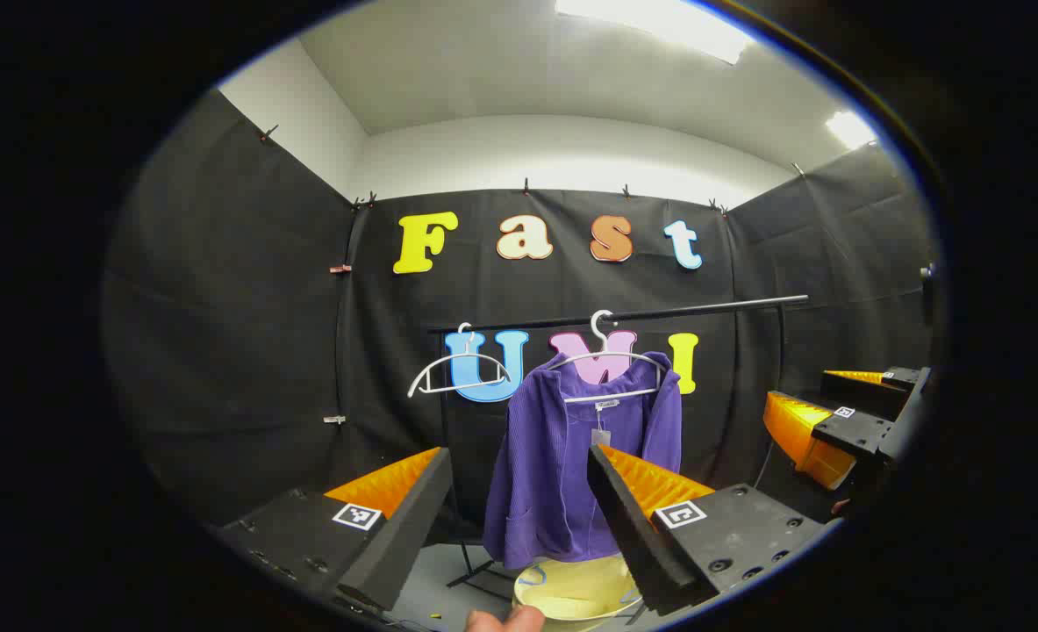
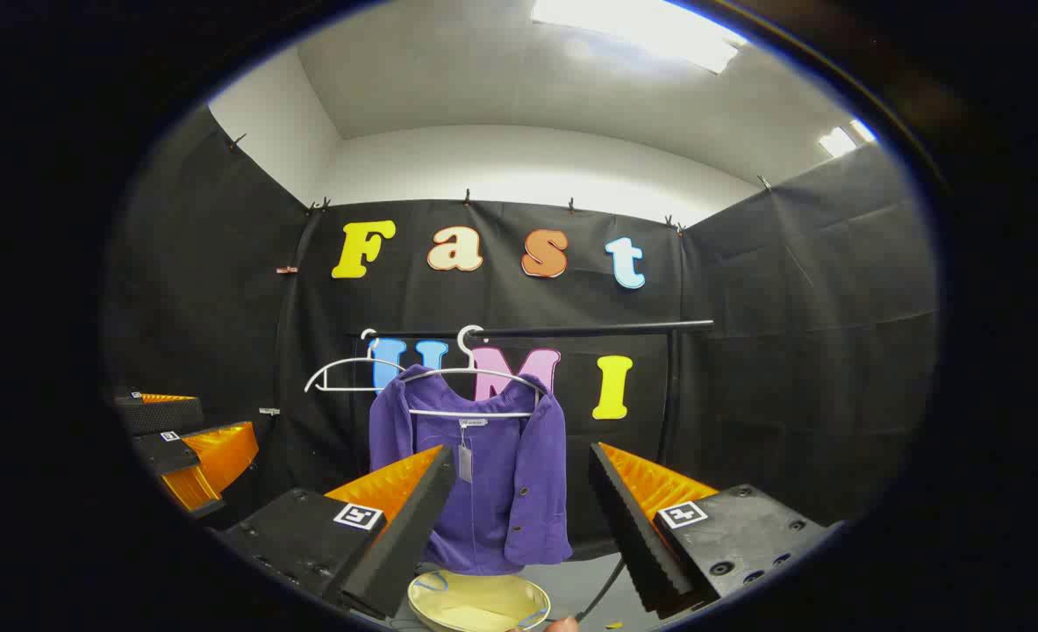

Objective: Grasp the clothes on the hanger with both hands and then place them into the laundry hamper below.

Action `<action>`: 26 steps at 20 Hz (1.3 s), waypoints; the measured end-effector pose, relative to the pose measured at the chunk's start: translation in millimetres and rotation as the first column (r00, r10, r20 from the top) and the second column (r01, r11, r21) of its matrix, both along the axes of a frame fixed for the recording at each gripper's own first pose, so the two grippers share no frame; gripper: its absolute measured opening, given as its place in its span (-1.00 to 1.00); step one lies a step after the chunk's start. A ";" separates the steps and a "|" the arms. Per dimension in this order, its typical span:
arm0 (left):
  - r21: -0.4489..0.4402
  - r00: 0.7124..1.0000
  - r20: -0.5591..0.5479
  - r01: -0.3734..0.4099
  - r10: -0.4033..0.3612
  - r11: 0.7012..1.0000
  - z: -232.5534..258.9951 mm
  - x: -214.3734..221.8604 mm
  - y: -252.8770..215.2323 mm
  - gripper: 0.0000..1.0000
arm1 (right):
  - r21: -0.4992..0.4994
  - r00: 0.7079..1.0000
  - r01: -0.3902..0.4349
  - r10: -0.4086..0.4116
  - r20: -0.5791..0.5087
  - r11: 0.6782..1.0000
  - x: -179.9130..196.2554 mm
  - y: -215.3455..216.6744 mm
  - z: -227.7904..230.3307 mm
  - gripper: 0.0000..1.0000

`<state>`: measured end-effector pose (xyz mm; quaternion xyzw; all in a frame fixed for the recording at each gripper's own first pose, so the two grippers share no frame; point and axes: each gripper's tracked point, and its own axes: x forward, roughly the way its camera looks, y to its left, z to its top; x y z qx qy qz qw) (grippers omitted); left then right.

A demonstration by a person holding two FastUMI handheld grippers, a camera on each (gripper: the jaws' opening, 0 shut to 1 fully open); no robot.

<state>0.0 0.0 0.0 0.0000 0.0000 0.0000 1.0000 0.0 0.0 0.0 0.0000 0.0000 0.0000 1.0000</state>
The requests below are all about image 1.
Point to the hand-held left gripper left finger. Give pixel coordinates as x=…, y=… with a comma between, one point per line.
x=404, y=527

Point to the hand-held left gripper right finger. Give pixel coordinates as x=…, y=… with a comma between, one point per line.
x=633, y=535

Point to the empty white clothes hanger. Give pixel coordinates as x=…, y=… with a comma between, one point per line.
x=468, y=344

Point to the small ceiling light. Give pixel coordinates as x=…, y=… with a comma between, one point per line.
x=850, y=129

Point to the purple knit jacket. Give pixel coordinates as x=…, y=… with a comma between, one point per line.
x=554, y=456

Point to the long ceiling light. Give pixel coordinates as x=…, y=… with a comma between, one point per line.
x=659, y=22

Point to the black garment rack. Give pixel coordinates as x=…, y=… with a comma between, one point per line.
x=703, y=310

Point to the row of black cloth clips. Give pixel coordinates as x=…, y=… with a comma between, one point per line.
x=526, y=186

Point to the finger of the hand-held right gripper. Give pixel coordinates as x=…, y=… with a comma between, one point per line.
x=852, y=432
x=869, y=391

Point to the cream round laundry hamper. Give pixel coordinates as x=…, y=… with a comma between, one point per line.
x=571, y=592

